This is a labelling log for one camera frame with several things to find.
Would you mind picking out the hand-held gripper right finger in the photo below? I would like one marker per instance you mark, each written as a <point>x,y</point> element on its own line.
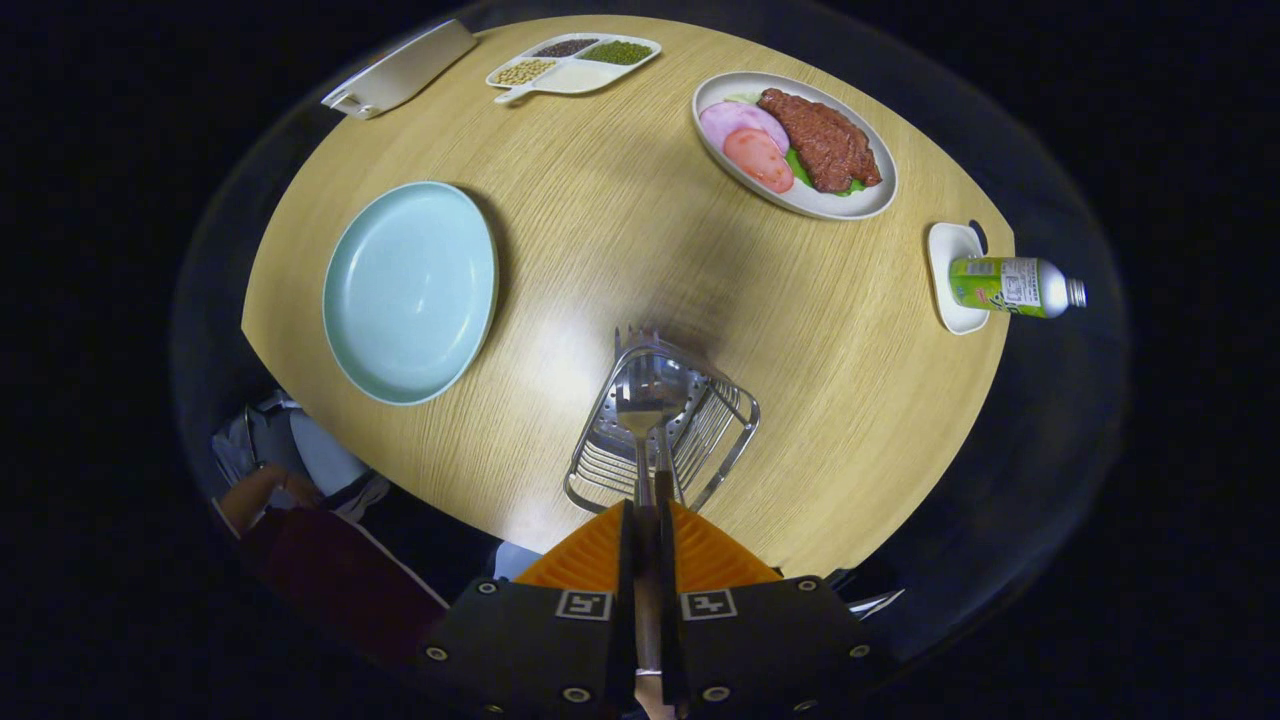
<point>665,600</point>

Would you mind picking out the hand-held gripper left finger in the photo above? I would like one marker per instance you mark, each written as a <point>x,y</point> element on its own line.
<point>625,600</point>

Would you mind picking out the white flat object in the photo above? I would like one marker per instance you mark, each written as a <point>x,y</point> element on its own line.
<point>875,603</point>

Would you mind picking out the person's dark red clothing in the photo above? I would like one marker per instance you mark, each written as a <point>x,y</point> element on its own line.
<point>340,590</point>

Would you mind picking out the white grey cloth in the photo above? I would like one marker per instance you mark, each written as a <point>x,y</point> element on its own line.
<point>320,455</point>

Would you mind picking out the light blue plate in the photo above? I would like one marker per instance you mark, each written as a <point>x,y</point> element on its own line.
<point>410,290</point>

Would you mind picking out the white oval plate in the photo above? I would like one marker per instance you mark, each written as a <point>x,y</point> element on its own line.
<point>850,205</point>

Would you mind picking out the green lettuce leaf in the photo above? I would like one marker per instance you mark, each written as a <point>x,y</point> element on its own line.
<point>800,172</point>

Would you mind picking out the red ham slice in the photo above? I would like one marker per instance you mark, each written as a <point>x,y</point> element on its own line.
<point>758,160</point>

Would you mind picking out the small white dish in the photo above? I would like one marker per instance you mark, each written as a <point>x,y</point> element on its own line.
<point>945,245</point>

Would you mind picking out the green label metal bottle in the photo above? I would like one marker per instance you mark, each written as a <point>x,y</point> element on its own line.
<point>1010,285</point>

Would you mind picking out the pale pink ham slice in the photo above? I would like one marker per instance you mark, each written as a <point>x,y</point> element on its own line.
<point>735,120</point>

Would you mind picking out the brown steak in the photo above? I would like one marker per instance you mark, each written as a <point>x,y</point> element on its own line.
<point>825,140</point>

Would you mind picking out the white sectioned tray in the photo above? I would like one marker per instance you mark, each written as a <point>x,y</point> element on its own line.
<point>580,78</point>

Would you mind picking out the yellow beans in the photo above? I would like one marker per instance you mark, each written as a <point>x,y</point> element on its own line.
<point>525,72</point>

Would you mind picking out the green beans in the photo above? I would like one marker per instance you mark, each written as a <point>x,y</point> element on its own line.
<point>617,52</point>

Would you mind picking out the dark beans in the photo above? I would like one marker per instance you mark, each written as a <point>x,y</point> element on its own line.
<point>563,48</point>

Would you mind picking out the cream white toaster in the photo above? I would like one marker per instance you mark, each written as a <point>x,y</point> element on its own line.
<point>405,70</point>

